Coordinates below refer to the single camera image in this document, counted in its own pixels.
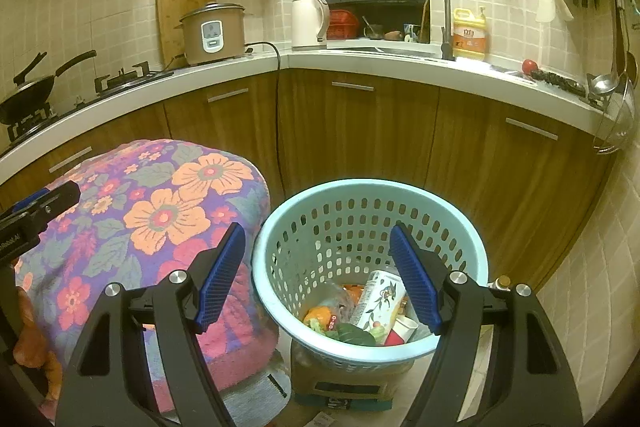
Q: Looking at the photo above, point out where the brown rice cooker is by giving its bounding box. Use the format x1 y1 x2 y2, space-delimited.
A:
174 3 253 68

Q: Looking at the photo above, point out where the grey mat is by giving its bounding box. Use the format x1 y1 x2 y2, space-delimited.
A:
222 352 293 427

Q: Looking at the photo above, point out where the steel wire strainer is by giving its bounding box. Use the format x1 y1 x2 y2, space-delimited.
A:
592 74 638 155

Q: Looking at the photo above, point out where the yellow dish soap bottle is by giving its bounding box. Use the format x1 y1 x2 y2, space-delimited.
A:
451 6 488 62

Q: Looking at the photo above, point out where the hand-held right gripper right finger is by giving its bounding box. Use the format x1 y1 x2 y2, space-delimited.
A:
389 222 585 427

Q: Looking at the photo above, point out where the steel ladle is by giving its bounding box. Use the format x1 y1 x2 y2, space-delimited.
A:
587 0 632 95

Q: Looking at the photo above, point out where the cardboard box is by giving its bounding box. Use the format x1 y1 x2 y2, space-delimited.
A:
290 342 416 410

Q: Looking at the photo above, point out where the gas stove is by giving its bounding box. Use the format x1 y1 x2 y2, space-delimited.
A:
0 61 175 158

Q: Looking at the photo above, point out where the red paper cup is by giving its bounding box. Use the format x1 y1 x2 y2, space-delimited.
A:
384 314 420 347

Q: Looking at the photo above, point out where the person's left hand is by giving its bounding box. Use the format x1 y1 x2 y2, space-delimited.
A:
11 286 65 403

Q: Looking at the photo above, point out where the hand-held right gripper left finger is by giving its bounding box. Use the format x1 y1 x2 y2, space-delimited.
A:
54 222 247 427

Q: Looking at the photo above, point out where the floral blanket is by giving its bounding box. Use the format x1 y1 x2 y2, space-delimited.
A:
10 139 281 425

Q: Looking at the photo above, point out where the white electric kettle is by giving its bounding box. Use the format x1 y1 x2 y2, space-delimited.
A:
291 0 331 52

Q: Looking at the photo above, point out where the steel faucet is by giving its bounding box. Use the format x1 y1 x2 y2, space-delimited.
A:
396 0 456 62

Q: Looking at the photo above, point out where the black wok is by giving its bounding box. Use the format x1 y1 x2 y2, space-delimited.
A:
0 50 97 125

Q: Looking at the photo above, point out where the clear plastic bag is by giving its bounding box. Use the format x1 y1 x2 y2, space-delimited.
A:
320 284 358 323

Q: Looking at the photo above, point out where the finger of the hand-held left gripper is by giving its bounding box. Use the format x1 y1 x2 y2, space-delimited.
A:
0 180 82 239

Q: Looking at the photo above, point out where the steel sink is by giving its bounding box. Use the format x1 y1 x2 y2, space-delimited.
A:
330 44 451 58

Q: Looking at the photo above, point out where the red plastic basket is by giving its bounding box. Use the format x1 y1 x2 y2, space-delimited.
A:
327 9 361 40

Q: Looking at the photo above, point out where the black power cord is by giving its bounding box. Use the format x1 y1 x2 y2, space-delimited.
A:
245 41 286 198

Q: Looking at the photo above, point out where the light blue plastic basket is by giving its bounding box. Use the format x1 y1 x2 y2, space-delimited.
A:
251 179 490 365

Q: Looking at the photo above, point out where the wooden cutting board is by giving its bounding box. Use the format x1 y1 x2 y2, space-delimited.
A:
155 0 217 70

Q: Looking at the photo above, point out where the white printed bottle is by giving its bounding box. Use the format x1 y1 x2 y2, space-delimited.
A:
348 270 407 333

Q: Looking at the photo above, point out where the leafy green vegetable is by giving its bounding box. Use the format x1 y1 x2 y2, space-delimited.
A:
337 324 379 348

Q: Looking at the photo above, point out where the wooden kitchen cabinet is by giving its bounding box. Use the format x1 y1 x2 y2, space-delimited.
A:
0 69 618 303

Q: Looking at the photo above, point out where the dark scrubbing pad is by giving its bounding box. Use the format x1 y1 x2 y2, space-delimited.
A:
532 68 588 98

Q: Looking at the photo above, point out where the white hanging cloth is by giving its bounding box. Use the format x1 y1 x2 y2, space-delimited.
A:
537 0 575 24

